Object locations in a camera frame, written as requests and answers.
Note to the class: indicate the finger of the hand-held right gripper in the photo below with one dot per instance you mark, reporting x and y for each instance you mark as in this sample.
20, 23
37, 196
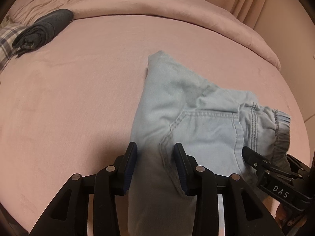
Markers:
256, 159
297, 164

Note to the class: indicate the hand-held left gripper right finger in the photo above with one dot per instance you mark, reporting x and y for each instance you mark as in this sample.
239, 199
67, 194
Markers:
181, 174

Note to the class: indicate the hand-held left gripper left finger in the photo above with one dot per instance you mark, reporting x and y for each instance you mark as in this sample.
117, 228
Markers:
130, 172

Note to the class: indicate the light blue denim pants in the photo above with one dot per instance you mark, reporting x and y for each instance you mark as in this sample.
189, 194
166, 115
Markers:
196, 127

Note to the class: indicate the dark grey folded pants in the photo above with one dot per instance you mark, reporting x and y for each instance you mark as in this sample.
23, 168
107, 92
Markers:
44, 29

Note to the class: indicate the bed with pink sheet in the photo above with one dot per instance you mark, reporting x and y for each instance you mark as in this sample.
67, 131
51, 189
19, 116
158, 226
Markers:
73, 91

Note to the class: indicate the pink curtain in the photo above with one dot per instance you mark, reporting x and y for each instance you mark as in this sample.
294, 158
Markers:
241, 0

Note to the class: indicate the pink comforter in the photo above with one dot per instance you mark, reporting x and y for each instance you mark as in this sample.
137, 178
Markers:
172, 5

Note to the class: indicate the plaid checked cloth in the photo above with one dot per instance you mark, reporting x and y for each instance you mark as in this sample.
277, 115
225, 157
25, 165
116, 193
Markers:
7, 41

